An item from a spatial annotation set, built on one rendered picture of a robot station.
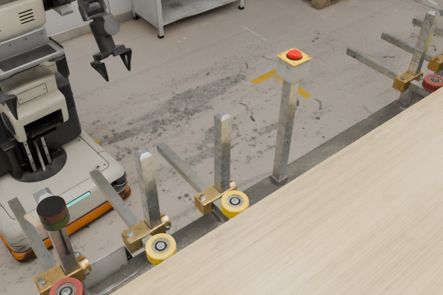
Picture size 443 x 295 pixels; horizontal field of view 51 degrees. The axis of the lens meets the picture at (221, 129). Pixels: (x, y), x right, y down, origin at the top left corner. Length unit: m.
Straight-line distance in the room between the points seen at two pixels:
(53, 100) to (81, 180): 0.52
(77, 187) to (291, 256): 1.32
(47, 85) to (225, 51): 2.01
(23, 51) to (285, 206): 1.09
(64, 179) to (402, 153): 1.54
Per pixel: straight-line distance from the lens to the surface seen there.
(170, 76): 3.43
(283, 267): 1.23
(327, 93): 3.33
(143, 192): 1.25
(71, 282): 1.24
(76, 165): 2.42
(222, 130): 1.27
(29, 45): 1.84
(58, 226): 1.06
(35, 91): 1.96
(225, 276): 1.20
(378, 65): 2.09
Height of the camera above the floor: 1.93
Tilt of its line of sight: 41 degrees down
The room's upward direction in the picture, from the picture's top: straight up
